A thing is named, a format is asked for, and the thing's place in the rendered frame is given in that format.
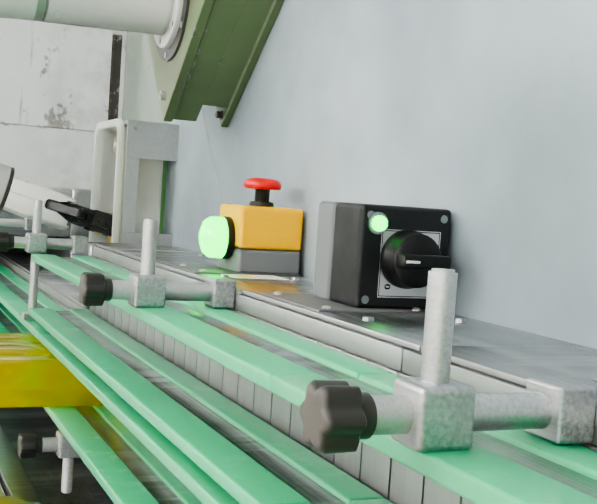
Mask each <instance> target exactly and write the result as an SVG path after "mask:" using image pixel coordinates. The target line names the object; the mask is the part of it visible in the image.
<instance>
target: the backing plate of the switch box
mask: <svg viewBox="0 0 597 504"><path fill-rule="evenodd" d="M263 295H266V296H269V297H273V298H276V299H279V300H282V301H285V302H289V303H292V304H295V305H298V306H301V307H305V308H308V309H311V310H314V311H317V312H347V313H403V314H425V310H426V309H420V308H413V309H388V308H355V307H351V306H347V305H344V304H340V303H337V302H333V301H331V300H326V299H322V298H319V297H315V296H314V295H313V294H298V293H282V292H280V291H275V292H273V293H263Z"/></svg>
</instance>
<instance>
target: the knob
mask: <svg viewBox="0 0 597 504"><path fill-rule="evenodd" d="M380 266H381V270H382V273H383V275H384V277H385V278H386V280H387V281H388V282H389V283H391V284H392V285H394V286H396V287H399V288H403V289H412V288H422V287H425V286H427V283H428V271H431V270H432V268H444V269H450V268H451V257H448V256H441V251H440V248H439V246H438V245H437V243H436V242H435V241H434V240H433V239H432V238H431V237H429V236H427V235H424V234H422V233H420V232H417V231H415V230H401V231H398V232H396V233H394V234H393V235H391V236H390V237H389V238H388V239H387V240H386V242H385V244H384V245H383V248H382V251H381V255H380Z"/></svg>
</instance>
